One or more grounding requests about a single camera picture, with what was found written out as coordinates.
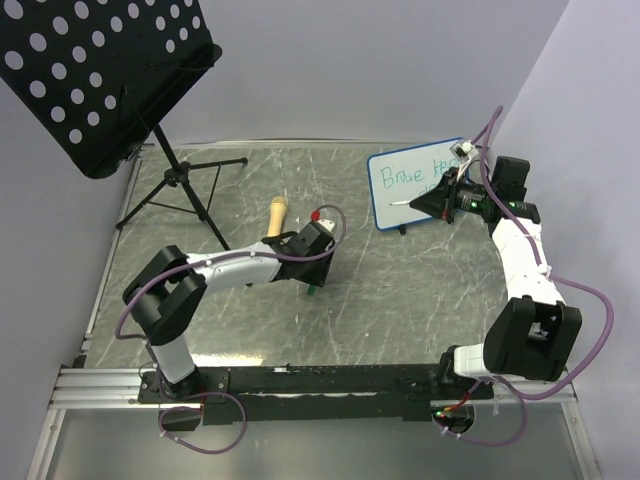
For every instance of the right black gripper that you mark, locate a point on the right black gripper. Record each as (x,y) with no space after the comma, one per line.
(440,201)

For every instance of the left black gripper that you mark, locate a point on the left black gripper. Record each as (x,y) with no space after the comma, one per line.
(318,278)

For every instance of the blue framed whiteboard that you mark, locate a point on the blue framed whiteboard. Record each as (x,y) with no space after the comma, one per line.
(405,174)

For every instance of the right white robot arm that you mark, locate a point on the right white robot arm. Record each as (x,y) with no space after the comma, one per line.
(535,332)

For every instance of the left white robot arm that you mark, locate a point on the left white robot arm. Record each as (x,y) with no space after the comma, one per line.
(165,295)

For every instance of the wooden rolling pin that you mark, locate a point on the wooden rolling pin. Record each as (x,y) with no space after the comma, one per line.
(277,214)

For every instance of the black perforated music stand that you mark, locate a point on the black perforated music stand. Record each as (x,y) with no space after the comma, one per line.
(100,76)

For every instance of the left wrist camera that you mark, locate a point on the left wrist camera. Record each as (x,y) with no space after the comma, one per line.
(321,223)

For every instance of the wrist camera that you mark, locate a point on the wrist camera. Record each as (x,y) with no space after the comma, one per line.
(321,223)
(464,151)

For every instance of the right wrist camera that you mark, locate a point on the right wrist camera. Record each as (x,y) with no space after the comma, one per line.
(464,151)

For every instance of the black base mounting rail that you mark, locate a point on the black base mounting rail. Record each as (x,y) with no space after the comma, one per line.
(226,395)

